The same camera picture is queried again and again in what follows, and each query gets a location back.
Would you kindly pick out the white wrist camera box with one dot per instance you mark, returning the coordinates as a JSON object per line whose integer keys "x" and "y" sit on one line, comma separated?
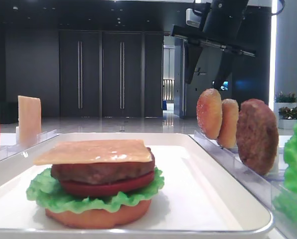
{"x": 193, "y": 18}

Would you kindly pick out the clear right holder rail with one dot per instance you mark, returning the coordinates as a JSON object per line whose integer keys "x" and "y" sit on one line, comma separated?
{"x": 269, "y": 189}

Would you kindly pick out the cheese slice on burger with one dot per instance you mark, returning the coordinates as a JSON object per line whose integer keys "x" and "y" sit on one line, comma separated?
{"x": 96, "y": 151}

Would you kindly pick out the standing meat patty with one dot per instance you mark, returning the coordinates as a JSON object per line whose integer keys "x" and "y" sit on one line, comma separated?
{"x": 257, "y": 136}

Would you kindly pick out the small wall display screen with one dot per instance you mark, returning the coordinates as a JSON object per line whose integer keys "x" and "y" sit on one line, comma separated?
{"x": 224, "y": 86}

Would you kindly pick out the potted flower planter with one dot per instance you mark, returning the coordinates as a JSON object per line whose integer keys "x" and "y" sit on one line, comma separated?
{"x": 285, "y": 109}

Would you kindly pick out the clear holder rail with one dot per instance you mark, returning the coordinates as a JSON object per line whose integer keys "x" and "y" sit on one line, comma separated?
{"x": 269, "y": 189}
{"x": 9, "y": 144}

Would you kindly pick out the bottom bun slice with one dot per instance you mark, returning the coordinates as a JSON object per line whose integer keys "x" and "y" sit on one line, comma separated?
{"x": 101, "y": 219}

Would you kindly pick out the sesame bun top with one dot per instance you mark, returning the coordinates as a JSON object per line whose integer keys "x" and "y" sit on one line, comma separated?
{"x": 209, "y": 113}

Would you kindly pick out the green lettuce on burger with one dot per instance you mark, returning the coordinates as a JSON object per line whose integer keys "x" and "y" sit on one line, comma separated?
{"x": 47, "y": 193}

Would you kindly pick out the standing cheese slice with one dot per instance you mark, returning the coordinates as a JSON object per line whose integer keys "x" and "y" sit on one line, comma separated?
{"x": 29, "y": 119}

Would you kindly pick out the tomato slice on burger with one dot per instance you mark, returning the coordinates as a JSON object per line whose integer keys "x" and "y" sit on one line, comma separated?
{"x": 88, "y": 190}

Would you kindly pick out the meat patty on burger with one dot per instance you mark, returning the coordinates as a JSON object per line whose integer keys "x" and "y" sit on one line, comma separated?
{"x": 79, "y": 167}

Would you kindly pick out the standing green lettuce leaf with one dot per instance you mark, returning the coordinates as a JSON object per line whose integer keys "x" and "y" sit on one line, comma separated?
{"x": 296, "y": 169}

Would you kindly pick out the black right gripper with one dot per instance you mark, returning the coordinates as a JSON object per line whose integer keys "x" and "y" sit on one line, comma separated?
{"x": 219, "y": 28}

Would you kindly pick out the clear left holder rail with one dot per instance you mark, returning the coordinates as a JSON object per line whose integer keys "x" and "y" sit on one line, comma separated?
{"x": 9, "y": 144}

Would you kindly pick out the white rectangular metal tray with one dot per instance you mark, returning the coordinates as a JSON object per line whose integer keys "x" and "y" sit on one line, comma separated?
{"x": 200, "y": 199}

